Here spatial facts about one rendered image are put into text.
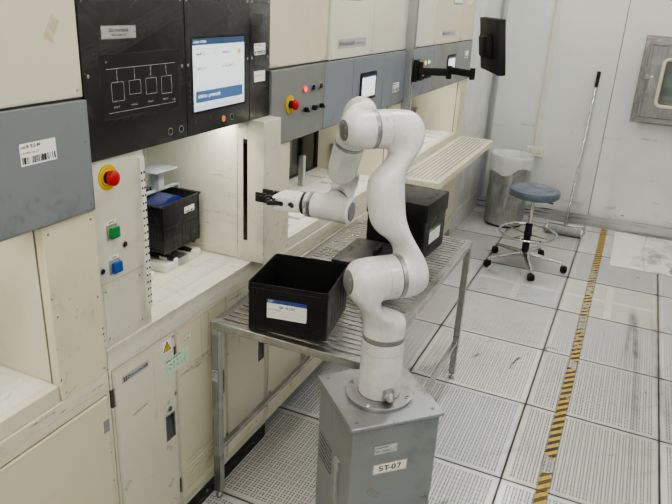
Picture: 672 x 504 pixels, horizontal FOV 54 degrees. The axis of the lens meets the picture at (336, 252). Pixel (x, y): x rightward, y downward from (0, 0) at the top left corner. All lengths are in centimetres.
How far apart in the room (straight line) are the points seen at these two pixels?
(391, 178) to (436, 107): 349
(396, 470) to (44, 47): 139
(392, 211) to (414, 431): 62
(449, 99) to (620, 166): 180
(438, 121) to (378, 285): 357
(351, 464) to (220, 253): 106
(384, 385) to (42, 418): 89
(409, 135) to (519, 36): 450
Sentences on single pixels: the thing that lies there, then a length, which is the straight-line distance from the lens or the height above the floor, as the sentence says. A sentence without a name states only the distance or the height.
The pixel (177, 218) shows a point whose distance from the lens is 240.
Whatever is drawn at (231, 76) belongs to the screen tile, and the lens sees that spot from 221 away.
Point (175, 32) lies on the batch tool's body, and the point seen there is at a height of 170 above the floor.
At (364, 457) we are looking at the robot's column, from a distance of 186.
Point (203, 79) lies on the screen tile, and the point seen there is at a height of 156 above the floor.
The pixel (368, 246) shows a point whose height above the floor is 86.
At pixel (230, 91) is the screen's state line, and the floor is 151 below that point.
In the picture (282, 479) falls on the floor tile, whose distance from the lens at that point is 279.
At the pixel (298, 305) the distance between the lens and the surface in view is 214.
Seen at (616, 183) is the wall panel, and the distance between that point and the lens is 622.
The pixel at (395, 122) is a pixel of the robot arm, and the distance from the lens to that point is 169.
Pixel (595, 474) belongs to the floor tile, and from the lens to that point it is 311.
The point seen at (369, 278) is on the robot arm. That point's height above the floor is 115.
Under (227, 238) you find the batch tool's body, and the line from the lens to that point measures 252.
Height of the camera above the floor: 182
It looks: 21 degrees down
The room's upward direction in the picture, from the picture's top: 3 degrees clockwise
